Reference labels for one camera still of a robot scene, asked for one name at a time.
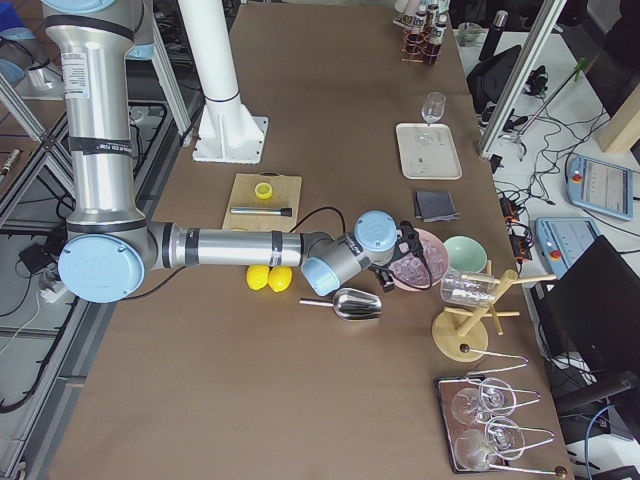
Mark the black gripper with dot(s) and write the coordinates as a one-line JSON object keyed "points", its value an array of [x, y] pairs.
{"points": [[382, 275]]}

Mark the copper wire bottle basket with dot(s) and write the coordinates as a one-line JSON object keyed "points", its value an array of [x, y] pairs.
{"points": [[431, 17]]}

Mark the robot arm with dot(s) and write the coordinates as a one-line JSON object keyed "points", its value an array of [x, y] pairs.
{"points": [[111, 244]]}

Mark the tea bottle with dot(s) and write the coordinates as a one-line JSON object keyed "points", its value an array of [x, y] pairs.
{"points": [[436, 38], [415, 34]]}

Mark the pink bowl with ice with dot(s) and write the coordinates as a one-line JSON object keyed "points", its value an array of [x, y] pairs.
{"points": [[409, 273]]}

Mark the grey folded cloth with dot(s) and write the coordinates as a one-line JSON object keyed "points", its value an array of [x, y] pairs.
{"points": [[433, 206]]}

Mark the green bowl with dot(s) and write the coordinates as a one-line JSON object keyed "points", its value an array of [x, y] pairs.
{"points": [[465, 254]]}

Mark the glass jar on rack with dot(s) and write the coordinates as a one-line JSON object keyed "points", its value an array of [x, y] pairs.
{"points": [[468, 289]]}

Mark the metal ice scoop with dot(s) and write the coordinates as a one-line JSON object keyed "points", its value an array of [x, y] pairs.
{"points": [[350, 304]]}

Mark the cream rabbit tray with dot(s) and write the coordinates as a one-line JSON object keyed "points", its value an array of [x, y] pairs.
{"points": [[427, 152]]}

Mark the wooden cup rack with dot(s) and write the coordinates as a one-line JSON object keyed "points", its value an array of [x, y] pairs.
{"points": [[459, 331]]}

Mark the steel muddler black tip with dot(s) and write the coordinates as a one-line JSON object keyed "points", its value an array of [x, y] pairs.
{"points": [[261, 211]]}

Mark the bamboo cutting board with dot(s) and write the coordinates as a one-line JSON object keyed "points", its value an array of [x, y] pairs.
{"points": [[285, 193]]}

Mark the yellow lemon lower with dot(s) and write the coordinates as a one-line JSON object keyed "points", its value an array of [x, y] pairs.
{"points": [[279, 278]]}

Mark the yellow lemon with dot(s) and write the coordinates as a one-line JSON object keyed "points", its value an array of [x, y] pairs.
{"points": [[257, 276], [279, 278]]}

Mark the clear wine glass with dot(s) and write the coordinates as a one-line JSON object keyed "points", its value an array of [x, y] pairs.
{"points": [[431, 112]]}

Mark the half lemon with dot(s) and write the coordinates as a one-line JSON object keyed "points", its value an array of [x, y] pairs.
{"points": [[263, 190]]}

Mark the yellow lemon upper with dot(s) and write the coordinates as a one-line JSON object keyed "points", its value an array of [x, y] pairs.
{"points": [[257, 276]]}

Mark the teach pendant lower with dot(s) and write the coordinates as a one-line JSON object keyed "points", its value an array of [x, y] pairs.
{"points": [[563, 240]]}

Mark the teach pendant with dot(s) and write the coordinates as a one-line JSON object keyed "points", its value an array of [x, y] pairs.
{"points": [[563, 240], [601, 187]]}

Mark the hanging wine glass far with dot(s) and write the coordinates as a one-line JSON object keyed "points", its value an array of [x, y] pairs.
{"points": [[482, 401]]}

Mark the hanging wine glass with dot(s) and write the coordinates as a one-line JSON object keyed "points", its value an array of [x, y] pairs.
{"points": [[500, 441], [482, 401]]}

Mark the black monitor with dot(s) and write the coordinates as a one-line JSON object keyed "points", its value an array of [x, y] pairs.
{"points": [[597, 303]]}

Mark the teach pendant upper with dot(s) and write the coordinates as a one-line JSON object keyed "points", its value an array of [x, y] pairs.
{"points": [[601, 187]]}

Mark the black glass rack tray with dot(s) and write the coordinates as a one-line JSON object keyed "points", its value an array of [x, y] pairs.
{"points": [[447, 387]]}

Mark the hanging wine glass near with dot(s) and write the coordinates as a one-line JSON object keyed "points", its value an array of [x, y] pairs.
{"points": [[500, 441]]}

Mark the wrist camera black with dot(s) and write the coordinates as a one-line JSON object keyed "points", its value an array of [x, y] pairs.
{"points": [[385, 278]]}

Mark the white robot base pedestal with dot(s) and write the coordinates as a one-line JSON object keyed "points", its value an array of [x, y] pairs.
{"points": [[228, 132]]}

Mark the aluminium frame post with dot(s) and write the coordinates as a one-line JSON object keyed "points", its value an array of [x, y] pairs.
{"points": [[533, 45]]}

